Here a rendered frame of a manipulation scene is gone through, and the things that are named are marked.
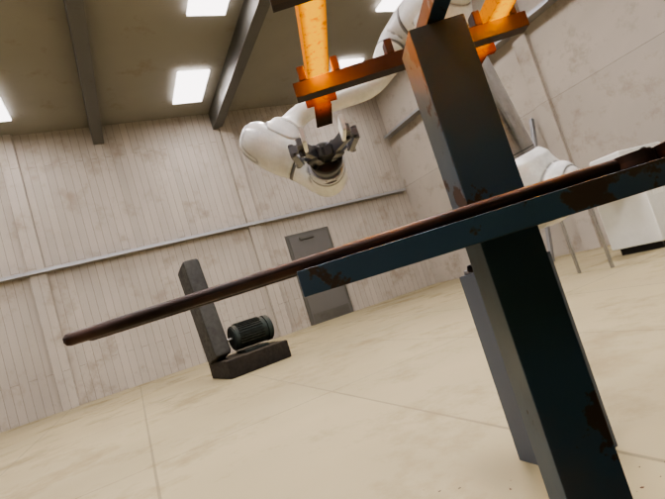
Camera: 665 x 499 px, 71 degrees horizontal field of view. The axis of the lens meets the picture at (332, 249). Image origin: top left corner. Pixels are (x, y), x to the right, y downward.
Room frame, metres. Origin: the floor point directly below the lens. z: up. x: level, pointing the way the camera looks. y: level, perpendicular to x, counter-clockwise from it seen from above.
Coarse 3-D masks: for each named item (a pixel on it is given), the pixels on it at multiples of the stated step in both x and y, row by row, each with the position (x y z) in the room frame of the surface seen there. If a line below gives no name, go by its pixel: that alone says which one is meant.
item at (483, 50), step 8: (488, 0) 0.56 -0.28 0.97; (496, 0) 0.54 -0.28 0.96; (504, 0) 0.54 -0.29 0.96; (512, 0) 0.55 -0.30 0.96; (488, 8) 0.57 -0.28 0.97; (496, 8) 0.55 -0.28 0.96; (504, 8) 0.56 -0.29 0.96; (480, 16) 0.60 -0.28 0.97; (488, 16) 0.58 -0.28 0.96; (496, 16) 0.58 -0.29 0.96; (504, 16) 0.58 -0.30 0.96; (480, 48) 0.66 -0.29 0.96; (488, 48) 0.67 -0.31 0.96; (480, 56) 0.67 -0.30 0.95
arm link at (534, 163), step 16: (416, 0) 1.19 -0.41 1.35; (464, 0) 1.15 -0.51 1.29; (400, 16) 1.26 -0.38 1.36; (416, 16) 1.22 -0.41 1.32; (448, 16) 1.17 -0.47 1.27; (496, 80) 1.21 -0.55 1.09; (496, 96) 1.21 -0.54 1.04; (512, 112) 1.22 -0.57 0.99; (512, 128) 1.22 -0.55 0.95; (512, 144) 1.23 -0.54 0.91; (528, 144) 1.23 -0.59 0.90; (528, 160) 1.21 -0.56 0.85; (544, 160) 1.21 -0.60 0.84; (560, 160) 1.20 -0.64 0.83; (528, 176) 1.21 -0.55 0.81; (544, 176) 1.20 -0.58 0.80; (544, 224) 1.27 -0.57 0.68
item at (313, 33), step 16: (320, 0) 0.43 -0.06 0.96; (304, 16) 0.45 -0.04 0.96; (320, 16) 0.46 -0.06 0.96; (304, 32) 0.48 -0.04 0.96; (320, 32) 0.49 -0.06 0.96; (304, 48) 0.51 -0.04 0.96; (320, 48) 0.52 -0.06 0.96; (304, 64) 0.59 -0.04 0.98; (320, 64) 0.56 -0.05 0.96; (320, 112) 0.68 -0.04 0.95
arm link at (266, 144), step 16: (400, 48) 1.29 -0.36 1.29; (384, 80) 1.27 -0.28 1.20; (336, 96) 1.22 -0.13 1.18; (352, 96) 1.24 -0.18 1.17; (368, 96) 1.26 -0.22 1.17; (288, 112) 1.18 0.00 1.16; (304, 112) 1.19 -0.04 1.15; (256, 128) 1.12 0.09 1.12; (272, 128) 1.12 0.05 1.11; (288, 128) 1.13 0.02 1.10; (240, 144) 1.14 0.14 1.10; (256, 144) 1.11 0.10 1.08; (272, 144) 1.11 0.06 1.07; (288, 144) 1.11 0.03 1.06; (256, 160) 1.14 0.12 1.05; (272, 160) 1.12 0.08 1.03; (288, 160) 1.12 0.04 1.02; (288, 176) 1.15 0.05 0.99
